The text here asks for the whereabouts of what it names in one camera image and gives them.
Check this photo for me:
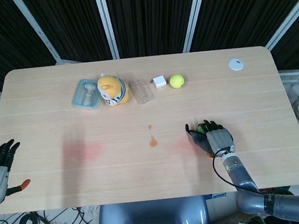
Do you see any dark grey wiping cloth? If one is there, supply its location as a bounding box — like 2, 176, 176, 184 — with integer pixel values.
187, 123, 213, 157

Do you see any white partition post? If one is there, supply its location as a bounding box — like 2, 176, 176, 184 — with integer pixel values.
179, 0, 215, 53
94, 0, 121, 61
261, 0, 299, 51
12, 0, 65, 69

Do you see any clear plastic bottle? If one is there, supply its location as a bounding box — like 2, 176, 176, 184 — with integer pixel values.
129, 77, 156, 106

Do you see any yellow tennis ball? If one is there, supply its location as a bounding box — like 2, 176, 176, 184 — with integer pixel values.
168, 73, 186, 90

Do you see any bundle of black floor cables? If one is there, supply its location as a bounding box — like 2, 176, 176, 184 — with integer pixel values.
29, 204, 100, 224

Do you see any right black grey robot hand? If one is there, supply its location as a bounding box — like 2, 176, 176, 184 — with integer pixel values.
185, 117, 236, 160

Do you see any clear container with blue lid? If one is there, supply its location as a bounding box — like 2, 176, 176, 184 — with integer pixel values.
70, 77, 103, 110

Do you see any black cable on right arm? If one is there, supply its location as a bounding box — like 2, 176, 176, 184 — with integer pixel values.
210, 146, 262, 199

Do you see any grey robot torso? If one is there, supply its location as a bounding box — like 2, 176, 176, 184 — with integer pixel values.
94, 194, 211, 224

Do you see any white round table grommet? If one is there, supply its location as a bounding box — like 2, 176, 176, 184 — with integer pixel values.
227, 56, 246, 72

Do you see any small beige plastic toy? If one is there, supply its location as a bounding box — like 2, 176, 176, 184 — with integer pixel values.
81, 82, 99, 106

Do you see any yellow plush toy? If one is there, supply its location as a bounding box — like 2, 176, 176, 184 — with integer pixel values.
95, 71, 132, 109

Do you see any white power adapter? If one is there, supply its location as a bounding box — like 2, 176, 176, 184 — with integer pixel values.
150, 74, 168, 90

